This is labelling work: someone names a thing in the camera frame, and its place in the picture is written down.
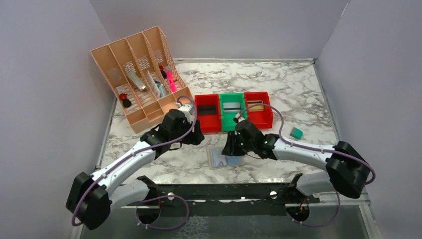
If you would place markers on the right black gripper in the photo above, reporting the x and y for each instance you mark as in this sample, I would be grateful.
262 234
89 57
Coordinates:
231 145

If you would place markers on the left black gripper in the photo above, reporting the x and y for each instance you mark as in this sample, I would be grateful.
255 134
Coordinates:
193 133

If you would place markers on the beige card holder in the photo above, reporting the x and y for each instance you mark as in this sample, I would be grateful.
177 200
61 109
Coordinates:
232 161

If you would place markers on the gold credit card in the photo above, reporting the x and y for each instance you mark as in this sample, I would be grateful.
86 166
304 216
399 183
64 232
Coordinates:
255 105

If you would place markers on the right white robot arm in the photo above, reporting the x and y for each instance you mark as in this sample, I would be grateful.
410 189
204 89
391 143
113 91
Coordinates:
342 168

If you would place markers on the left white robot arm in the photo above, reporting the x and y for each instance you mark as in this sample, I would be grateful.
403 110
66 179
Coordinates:
93 196

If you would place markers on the black card in bin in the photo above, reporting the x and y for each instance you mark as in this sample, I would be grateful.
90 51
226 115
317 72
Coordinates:
207 110

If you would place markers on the grey card in bin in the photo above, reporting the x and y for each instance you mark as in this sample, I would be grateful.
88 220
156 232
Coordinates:
231 107

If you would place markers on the pink highlighter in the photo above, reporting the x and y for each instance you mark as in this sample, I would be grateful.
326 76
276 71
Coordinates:
171 81

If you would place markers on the left red bin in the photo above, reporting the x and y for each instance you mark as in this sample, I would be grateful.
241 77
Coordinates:
209 123

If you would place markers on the red bin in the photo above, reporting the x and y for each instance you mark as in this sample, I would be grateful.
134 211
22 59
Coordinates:
261 116
209 123

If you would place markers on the right red bin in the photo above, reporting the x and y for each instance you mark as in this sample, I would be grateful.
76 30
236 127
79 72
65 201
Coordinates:
261 116

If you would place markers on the green bin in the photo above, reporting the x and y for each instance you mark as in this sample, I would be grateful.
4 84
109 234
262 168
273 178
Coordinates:
227 122

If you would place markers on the silver stapler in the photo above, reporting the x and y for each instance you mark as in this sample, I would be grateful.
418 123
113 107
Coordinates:
136 80

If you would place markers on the red and black stamp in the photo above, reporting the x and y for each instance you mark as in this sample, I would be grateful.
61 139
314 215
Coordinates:
124 100

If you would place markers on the teal eraser block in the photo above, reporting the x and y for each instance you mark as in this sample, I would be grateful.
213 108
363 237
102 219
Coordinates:
296 133

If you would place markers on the peach desk file organizer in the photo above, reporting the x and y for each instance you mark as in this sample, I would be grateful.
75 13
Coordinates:
148 54

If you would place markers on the black mounting rail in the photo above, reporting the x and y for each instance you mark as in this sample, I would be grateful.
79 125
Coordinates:
214 200

